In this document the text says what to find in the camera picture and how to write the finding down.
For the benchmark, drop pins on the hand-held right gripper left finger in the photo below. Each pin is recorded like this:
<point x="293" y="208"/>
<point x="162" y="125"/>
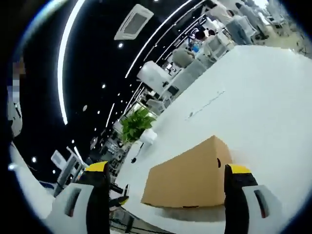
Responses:
<point x="73" y="207"/>

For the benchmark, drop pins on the ceiling air conditioner vent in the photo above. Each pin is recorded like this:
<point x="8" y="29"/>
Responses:
<point x="134" y="22"/>

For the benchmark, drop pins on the brown cardboard shoe box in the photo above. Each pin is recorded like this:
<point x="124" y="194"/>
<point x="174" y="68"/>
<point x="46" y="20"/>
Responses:
<point x="185" y="175"/>

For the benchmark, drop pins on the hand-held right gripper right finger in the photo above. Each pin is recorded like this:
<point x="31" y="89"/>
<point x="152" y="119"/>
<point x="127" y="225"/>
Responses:
<point x="251" y="207"/>

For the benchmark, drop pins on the grey padded office chair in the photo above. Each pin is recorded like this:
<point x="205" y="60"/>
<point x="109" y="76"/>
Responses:
<point x="182" y="57"/>

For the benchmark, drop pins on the green plant in white pot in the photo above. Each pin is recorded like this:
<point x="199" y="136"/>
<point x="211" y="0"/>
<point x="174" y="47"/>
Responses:
<point x="136" y="124"/>

